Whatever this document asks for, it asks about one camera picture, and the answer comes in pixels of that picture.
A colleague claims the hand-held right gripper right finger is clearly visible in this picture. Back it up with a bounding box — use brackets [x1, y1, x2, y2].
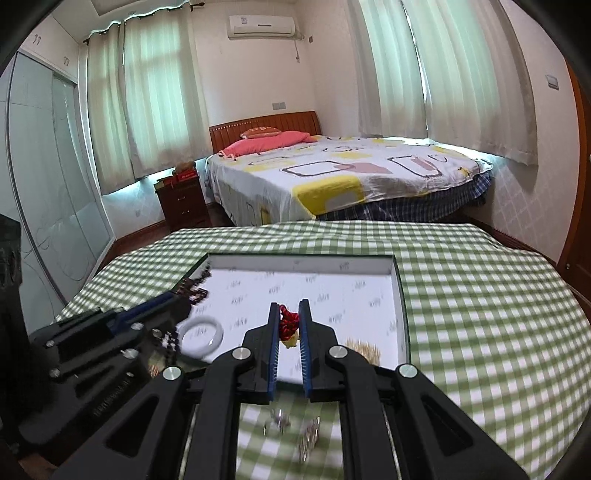
[299, 299, 529, 480]

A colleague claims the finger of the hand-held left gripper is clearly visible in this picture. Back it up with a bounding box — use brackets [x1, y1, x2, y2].
[30, 294, 188, 352]
[51, 323, 153, 381]

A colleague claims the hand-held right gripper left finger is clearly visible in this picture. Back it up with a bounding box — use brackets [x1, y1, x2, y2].
[53, 302, 281, 480]

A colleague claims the red knotted charm with gold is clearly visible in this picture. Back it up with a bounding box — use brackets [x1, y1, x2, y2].
[279, 305, 301, 352]

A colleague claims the white shallow jewelry box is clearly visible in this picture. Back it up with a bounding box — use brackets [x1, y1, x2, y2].
[173, 253, 411, 384]

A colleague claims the white jade bangle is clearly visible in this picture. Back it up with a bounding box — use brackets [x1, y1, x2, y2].
[177, 316, 225, 363]

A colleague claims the silver rhinestone brooch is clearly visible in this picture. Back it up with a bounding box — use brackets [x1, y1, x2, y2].
[298, 415, 322, 462]

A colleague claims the dark wooden nightstand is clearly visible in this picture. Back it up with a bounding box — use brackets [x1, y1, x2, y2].
[154, 176, 213, 232]

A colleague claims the black upright object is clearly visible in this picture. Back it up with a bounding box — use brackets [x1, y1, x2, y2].
[0, 213, 29, 335]

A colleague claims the glass sliding wardrobe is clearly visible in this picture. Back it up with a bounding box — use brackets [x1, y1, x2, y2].
[0, 51, 116, 308]

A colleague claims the green checkered tablecloth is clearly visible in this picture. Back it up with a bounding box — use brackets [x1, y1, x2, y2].
[51, 222, 580, 480]

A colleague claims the patterned white yellow bedsheet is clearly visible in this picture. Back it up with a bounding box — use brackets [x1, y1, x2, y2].
[205, 134, 490, 227]

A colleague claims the blue plaid bed sheet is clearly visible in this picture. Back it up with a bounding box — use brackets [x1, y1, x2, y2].
[316, 173, 492, 222]

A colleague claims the pink pillow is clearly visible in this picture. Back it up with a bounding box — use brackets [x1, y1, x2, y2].
[222, 130, 315, 160]

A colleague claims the white curtain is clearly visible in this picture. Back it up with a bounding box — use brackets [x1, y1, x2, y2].
[402, 0, 539, 167]
[346, 0, 428, 138]
[83, 21, 137, 195]
[122, 7, 212, 178]

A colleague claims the wooden bed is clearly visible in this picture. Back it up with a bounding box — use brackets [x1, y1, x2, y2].
[205, 111, 492, 227]

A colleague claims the white air conditioner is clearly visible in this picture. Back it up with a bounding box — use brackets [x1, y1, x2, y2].
[227, 15, 297, 39]

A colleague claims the wooden door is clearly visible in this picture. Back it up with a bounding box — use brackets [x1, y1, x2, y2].
[556, 60, 591, 287]

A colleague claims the black white beaded bracelet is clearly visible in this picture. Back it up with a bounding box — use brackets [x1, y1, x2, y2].
[154, 330, 179, 361]

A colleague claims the dark beaded bracelet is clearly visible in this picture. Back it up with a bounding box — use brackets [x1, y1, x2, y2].
[178, 277, 209, 304]

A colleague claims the silver pearl ring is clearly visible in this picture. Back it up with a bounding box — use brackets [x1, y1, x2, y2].
[263, 408, 293, 437]

